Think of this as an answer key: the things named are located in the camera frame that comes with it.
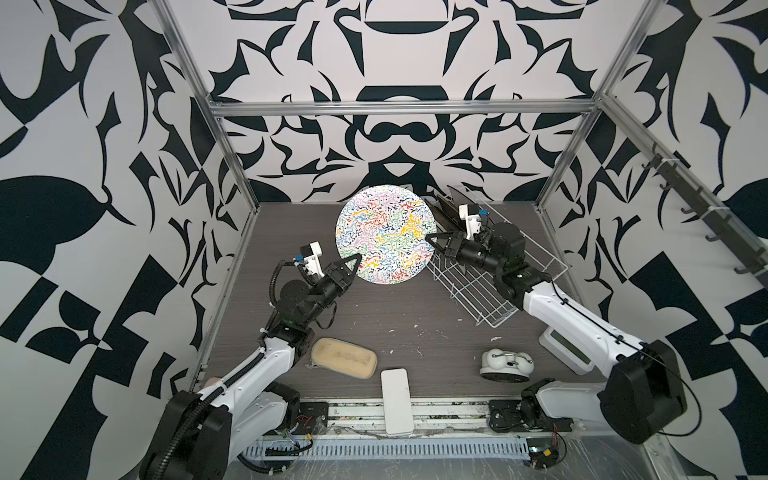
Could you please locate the white wire dish rack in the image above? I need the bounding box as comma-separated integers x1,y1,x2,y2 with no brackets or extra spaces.
428,202,568,328

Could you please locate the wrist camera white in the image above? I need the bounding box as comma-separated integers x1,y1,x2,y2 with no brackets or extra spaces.
294,241,323,276
458,203,488,241

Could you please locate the floral square plate black rim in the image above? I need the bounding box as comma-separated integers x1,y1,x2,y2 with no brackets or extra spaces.
432,192,464,230

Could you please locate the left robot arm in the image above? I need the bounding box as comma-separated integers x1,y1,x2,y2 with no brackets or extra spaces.
138,254,362,479

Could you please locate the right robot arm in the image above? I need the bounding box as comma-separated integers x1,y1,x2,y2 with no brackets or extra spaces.
426,231,695,444

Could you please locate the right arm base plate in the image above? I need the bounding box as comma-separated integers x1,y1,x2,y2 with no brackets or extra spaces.
488,399,573,433

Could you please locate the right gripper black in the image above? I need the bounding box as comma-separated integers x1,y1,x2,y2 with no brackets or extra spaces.
428,232,508,280

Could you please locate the colourful speckled round plate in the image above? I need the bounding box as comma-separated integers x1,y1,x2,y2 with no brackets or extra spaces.
335,185,437,285

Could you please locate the wall hook rail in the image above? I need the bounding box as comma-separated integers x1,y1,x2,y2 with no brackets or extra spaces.
643,142,767,289

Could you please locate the white scale with display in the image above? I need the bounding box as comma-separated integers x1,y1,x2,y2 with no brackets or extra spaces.
538,327,595,376

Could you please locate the beige sponge case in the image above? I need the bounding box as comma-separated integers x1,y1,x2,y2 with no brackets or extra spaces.
310,337,378,379

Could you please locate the white square plate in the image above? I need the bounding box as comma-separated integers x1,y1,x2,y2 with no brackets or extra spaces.
425,196,464,232

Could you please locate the white slotted cable duct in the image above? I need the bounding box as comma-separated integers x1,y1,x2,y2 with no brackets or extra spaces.
243,437,530,461

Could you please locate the white round gadget black base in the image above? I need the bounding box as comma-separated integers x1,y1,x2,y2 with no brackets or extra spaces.
480,348,535,383

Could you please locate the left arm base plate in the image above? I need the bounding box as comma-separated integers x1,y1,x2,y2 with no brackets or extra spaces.
290,401,330,436

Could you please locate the dark glass plate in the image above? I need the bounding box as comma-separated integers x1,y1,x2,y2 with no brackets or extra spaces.
447,185,495,225

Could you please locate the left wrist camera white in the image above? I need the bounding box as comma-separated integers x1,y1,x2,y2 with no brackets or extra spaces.
294,241,323,276

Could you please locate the white rectangular box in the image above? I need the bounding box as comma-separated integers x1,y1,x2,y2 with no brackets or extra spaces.
380,368,414,436

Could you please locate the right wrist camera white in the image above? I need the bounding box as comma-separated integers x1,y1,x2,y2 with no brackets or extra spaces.
458,203,488,241

